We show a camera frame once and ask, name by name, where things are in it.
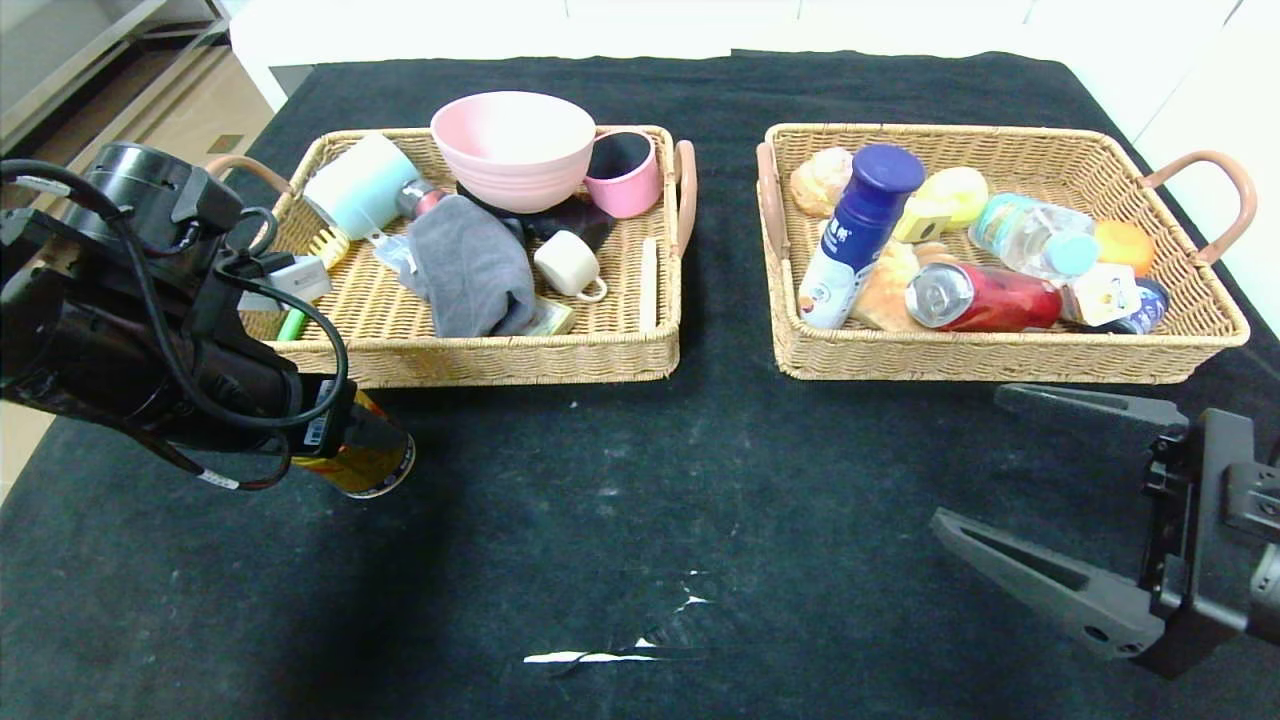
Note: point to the blue white milk bottle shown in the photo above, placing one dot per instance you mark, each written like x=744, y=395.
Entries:
x=860, y=223

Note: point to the yellow green brush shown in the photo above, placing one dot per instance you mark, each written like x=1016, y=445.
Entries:
x=330, y=248

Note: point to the brown round bun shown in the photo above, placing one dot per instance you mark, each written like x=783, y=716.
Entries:
x=818, y=181

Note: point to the pink mug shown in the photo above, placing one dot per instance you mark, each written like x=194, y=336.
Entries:
x=632, y=194

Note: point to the small yellow eraser block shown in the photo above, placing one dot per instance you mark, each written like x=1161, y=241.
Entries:
x=922, y=221

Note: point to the orange fruit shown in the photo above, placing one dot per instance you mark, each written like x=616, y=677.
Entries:
x=1125, y=246

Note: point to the green white card box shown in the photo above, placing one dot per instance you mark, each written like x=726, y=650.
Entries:
x=555, y=320

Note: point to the golden bread loaf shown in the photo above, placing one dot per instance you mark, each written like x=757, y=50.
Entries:
x=888, y=291

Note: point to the grey towel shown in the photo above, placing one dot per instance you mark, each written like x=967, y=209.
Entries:
x=470, y=270

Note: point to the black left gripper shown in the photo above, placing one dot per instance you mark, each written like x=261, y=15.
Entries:
x=322, y=419

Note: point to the dark blue can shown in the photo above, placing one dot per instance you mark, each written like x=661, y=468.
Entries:
x=1152, y=306

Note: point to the light blue cup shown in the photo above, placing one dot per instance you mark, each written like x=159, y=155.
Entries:
x=360, y=184

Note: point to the small white yellow carton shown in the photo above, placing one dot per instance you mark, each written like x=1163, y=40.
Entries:
x=1105, y=296

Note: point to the yellow round fruit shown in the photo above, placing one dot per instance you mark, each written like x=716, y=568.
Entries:
x=962, y=191

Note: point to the rectangular wicker basket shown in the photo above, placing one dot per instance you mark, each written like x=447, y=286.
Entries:
x=480, y=355
x=1000, y=358

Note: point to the small cream cup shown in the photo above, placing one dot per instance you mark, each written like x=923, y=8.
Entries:
x=565, y=265

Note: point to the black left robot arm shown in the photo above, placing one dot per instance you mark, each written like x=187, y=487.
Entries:
x=100, y=340

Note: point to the black cosmetic tube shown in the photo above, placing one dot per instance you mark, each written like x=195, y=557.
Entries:
x=425, y=200

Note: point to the clear water bottle blue label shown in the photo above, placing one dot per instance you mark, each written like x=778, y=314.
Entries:
x=1020, y=233

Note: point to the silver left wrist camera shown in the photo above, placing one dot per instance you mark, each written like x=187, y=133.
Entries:
x=295, y=280

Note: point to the gold red drink can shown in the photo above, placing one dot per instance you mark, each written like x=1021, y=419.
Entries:
x=380, y=460

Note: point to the pink bowl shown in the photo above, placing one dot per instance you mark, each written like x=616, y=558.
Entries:
x=510, y=148

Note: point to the steel shelf unit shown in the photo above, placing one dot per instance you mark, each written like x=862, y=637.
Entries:
x=60, y=60

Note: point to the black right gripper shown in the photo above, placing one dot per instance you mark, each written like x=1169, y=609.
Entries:
x=1188, y=540

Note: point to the white table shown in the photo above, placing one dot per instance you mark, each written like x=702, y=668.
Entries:
x=400, y=43

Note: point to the black pouch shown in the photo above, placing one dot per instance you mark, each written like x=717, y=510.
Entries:
x=580, y=220

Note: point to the white marker pen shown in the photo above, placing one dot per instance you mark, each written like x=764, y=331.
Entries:
x=649, y=285

